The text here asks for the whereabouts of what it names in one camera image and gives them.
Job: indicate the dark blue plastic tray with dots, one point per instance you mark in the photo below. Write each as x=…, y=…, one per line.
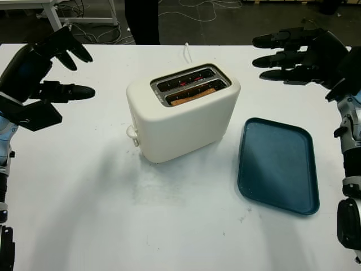
x=277, y=166

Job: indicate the cream white toaster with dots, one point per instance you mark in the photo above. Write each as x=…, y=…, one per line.
x=180, y=127

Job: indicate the white metal table frame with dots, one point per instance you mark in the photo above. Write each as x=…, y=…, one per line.
x=52, y=14

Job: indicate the slice of toast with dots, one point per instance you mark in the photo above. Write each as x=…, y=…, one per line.
x=194, y=96

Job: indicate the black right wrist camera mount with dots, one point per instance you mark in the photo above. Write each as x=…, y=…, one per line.
x=349, y=73

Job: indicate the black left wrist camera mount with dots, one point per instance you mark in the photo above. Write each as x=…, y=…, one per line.
x=34, y=115

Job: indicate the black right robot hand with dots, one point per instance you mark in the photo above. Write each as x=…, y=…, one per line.
x=321, y=56

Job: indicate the person in cream shirt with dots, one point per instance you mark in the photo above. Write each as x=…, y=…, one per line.
x=144, y=19

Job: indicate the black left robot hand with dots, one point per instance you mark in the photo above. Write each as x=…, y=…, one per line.
x=21, y=70

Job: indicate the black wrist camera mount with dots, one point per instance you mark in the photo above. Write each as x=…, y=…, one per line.
x=34, y=115
x=349, y=73

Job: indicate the small dark floor debris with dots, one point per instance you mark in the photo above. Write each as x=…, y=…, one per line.
x=310, y=23

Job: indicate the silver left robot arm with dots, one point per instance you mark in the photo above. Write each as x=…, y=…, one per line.
x=4, y=141

